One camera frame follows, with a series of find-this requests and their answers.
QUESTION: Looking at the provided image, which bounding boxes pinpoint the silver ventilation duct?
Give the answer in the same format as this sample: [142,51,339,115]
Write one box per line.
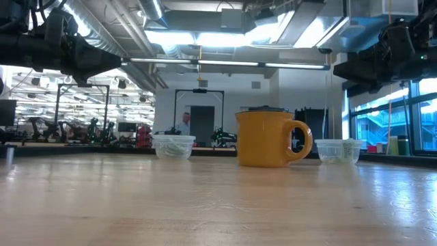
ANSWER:
[64,0,171,90]

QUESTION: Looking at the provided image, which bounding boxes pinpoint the black robot station frame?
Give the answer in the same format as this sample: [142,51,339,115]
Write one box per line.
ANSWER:
[173,88,225,137]
[55,83,111,138]

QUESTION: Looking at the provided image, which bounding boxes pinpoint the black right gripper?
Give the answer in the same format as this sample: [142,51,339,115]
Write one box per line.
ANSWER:
[333,18,419,99]

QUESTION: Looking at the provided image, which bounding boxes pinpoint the green banknote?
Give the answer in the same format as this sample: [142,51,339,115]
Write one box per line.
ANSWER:
[160,142,187,156]

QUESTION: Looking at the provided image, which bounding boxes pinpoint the black monitor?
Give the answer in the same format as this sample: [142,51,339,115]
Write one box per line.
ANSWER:
[0,99,17,127]

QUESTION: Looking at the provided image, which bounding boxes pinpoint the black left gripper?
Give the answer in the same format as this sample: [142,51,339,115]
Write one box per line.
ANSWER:
[42,8,123,86]

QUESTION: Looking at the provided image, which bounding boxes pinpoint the person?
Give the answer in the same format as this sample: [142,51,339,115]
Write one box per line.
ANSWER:
[177,111,191,136]

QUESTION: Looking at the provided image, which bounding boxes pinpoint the dark door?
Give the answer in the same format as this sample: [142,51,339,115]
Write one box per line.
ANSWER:
[189,105,216,146]

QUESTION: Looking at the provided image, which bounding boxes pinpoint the black cabinet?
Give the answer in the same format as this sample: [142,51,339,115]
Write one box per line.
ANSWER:
[293,107,330,154]

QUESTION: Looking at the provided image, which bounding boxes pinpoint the light green bottle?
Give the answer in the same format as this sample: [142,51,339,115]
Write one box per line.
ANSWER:
[387,135,399,155]

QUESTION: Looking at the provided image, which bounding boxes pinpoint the red equipment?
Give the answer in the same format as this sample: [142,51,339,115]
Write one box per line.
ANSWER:
[135,123,153,148]

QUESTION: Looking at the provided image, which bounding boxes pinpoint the yellow mug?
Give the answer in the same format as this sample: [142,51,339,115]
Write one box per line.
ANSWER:
[234,105,313,168]

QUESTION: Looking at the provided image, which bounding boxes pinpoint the dark green bottle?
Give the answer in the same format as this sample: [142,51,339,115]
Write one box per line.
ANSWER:
[397,135,410,156]

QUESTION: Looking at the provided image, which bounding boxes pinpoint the long LED light bar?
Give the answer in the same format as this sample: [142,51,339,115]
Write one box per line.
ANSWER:
[122,57,331,71]

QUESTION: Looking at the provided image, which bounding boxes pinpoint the large window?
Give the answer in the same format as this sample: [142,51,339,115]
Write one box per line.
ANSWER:
[348,78,437,156]

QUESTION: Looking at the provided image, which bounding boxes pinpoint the black aluminium table frame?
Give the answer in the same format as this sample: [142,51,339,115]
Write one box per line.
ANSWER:
[0,143,437,168]

